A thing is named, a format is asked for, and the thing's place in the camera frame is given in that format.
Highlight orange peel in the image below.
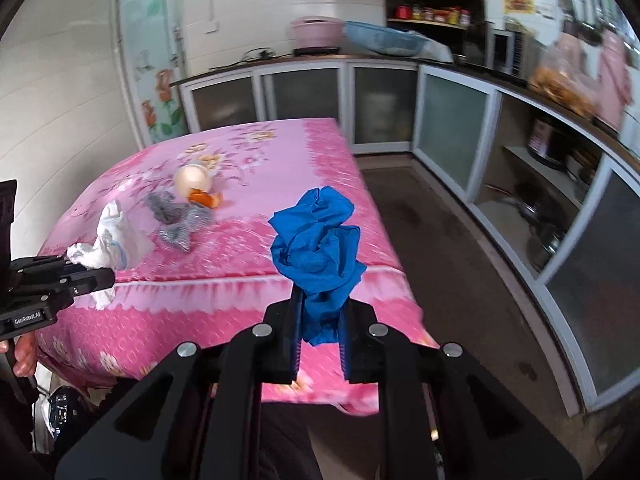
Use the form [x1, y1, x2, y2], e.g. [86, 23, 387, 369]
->
[187, 189, 224, 209]

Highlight tall pink thermos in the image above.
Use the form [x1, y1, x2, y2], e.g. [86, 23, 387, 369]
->
[597, 30, 633, 131]

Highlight plastic bag of fried food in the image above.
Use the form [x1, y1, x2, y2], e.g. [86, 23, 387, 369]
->
[529, 35, 598, 118]

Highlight steel stock pot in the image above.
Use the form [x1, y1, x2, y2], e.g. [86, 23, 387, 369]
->
[527, 220, 566, 271]

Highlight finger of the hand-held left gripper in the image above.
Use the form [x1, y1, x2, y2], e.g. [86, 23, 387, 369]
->
[9, 255, 116, 307]

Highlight silver microwave oven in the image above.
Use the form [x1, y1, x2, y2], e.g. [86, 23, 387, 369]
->
[487, 27, 543, 78]

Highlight glass door with flower print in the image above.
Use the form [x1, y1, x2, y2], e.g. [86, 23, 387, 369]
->
[114, 0, 191, 143]

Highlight person's black trousers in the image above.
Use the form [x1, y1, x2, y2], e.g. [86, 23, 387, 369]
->
[260, 402, 326, 480]

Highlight blue plastic basket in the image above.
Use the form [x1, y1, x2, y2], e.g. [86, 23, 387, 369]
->
[344, 21, 423, 57]

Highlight kitchen cabinet with frosted doors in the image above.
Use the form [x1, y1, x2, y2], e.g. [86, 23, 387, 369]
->
[170, 55, 418, 156]

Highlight white paper cup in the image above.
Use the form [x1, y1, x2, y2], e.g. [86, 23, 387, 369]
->
[174, 162, 217, 198]

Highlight white tissue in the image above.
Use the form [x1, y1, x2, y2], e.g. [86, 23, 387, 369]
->
[66, 199, 153, 311]

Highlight blue cloth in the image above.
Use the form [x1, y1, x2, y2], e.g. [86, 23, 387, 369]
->
[269, 186, 367, 347]

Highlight stack of bowls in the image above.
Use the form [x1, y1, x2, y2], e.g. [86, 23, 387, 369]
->
[567, 147, 598, 186]

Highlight kitchen cabinet with open shelf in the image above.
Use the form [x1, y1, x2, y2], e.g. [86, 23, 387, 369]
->
[412, 62, 640, 416]

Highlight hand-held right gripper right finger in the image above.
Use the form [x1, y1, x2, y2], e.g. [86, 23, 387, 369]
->
[337, 300, 583, 480]

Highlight pink floral tablecloth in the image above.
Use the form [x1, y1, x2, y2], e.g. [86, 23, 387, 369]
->
[37, 117, 441, 416]

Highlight steel frying pan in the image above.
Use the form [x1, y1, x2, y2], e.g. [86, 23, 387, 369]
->
[485, 182, 551, 226]

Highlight electric pressure cooker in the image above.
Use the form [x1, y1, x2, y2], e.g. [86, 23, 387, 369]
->
[527, 116, 571, 168]

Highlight pink cooking pot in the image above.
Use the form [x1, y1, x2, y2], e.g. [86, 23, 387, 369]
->
[291, 16, 346, 51]

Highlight row of condiment jars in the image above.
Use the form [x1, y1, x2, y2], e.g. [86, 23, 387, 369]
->
[396, 4, 472, 27]

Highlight dark wooden spice shelf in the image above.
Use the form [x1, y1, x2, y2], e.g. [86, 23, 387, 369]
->
[377, 0, 493, 66]

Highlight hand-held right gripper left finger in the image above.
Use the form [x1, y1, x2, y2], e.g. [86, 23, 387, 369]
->
[55, 301, 303, 480]

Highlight person's left hand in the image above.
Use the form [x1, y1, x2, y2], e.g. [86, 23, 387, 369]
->
[13, 331, 39, 378]

